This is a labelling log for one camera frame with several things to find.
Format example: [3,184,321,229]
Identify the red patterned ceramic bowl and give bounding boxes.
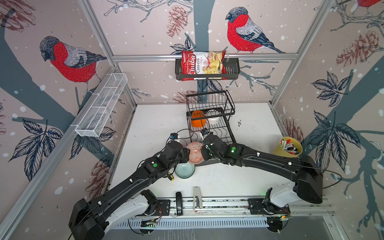
[187,142,204,165]

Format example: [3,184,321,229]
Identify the orange plastic bowl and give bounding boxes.
[191,110,206,128]

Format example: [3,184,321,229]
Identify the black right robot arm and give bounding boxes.
[202,133,323,209]

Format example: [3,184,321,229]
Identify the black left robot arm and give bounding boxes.
[69,141,190,240]

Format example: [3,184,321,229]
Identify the yellow black screwdriver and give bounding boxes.
[167,172,174,181]

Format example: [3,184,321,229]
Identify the yellow marker cup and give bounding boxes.
[273,137,303,158]

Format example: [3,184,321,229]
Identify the red cassava chips bag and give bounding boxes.
[182,51,226,75]

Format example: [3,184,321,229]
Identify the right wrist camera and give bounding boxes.
[200,128,210,140]

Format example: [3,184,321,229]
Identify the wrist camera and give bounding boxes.
[200,128,210,140]
[170,133,180,143]

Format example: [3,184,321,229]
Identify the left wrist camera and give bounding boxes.
[170,133,180,143]

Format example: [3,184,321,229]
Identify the black wire dish rack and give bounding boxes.
[186,90,236,146]

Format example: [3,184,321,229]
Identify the grey metal bracket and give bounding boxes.
[193,187,203,211]

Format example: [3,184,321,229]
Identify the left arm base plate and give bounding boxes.
[141,200,171,217]

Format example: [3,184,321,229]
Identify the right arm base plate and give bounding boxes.
[248,199,291,216]

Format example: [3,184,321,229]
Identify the black wall wire shelf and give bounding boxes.
[175,58,240,81]

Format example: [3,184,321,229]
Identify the white mesh wall basket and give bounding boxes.
[75,73,128,138]

